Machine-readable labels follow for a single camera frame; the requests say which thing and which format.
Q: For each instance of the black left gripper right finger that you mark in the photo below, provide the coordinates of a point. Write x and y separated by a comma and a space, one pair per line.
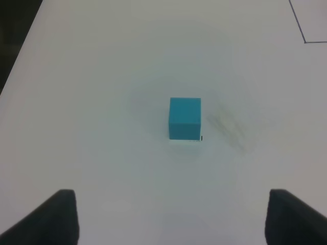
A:
289, 220

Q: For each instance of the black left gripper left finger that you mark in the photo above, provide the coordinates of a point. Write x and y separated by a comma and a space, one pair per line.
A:
55, 221

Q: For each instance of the blue wooden cube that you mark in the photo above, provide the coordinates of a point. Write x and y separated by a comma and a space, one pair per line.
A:
185, 118

